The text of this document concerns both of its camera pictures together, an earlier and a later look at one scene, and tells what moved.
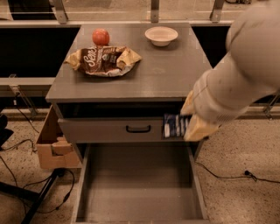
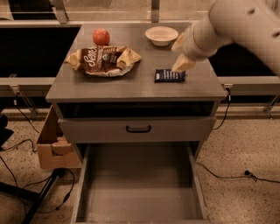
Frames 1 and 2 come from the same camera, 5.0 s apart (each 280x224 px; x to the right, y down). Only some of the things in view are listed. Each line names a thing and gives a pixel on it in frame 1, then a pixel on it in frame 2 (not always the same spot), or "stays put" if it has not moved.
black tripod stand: x=10 y=189 stays put
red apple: x=101 y=37 stays put
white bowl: x=161 y=36 stays put
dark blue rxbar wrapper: x=174 y=125 -> x=167 y=75
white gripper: x=210 y=102 -> x=188 y=45
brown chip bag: x=103 y=60 stays put
